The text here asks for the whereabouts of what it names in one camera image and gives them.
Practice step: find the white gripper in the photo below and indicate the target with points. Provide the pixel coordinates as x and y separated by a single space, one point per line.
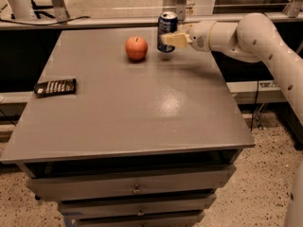
201 35

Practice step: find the blue pepsi can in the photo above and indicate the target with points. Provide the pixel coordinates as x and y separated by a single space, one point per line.
167 23

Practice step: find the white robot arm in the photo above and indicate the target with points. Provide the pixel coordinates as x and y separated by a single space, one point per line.
253 38

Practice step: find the red apple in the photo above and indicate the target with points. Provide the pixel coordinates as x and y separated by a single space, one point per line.
136 48

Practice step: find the white pipe leg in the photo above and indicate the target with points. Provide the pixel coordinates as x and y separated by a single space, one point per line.
21 9

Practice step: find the grey top drawer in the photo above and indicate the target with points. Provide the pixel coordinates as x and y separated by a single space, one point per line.
131 183

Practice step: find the grey drawer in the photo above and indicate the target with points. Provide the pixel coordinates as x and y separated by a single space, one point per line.
138 206
131 183
183 219

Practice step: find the grey bottom drawer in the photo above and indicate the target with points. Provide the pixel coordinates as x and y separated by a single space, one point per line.
183 219

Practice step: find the grey middle drawer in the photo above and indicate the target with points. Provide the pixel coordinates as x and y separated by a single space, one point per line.
138 206

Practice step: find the metal frame post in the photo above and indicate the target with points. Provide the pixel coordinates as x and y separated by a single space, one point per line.
181 9

